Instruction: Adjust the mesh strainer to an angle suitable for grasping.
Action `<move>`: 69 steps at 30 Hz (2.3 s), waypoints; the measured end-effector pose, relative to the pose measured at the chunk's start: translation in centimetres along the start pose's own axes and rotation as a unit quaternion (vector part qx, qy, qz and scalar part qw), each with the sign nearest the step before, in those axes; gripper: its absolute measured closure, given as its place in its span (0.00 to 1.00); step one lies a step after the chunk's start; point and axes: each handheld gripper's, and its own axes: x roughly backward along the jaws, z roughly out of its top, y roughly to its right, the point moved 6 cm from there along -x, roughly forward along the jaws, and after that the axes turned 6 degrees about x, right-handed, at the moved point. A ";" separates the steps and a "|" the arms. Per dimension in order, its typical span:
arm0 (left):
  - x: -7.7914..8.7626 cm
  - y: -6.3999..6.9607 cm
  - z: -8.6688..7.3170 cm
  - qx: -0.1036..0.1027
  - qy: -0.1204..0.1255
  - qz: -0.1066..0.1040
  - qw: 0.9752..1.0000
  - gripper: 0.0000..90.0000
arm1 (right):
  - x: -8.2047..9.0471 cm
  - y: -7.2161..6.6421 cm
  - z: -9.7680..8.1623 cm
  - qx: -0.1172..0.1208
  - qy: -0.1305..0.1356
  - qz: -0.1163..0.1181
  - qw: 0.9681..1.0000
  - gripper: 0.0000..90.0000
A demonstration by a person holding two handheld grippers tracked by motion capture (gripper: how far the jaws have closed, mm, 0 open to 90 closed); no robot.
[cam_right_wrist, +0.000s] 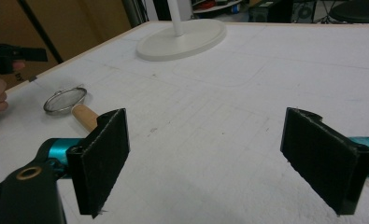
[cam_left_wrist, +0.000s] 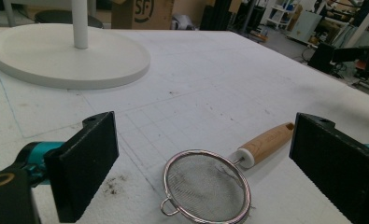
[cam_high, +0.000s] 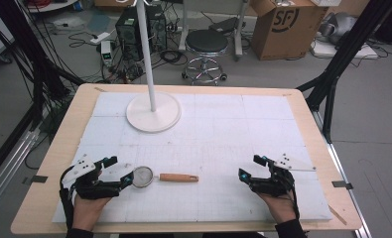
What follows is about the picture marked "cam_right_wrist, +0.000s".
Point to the black diagonal pole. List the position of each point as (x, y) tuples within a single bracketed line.
[(39, 31)]

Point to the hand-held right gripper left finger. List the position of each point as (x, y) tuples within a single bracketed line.
[(99, 161)]

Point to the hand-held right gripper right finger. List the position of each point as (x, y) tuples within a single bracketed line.
[(325, 161)]

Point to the black computer case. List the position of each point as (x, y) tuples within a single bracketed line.
[(281, 11)]

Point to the black round stool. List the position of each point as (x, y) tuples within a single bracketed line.
[(356, 11)]

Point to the brown cardboard panel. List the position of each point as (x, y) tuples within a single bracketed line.
[(57, 31)]

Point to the white lamp stand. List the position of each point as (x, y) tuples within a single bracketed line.
[(185, 37)]

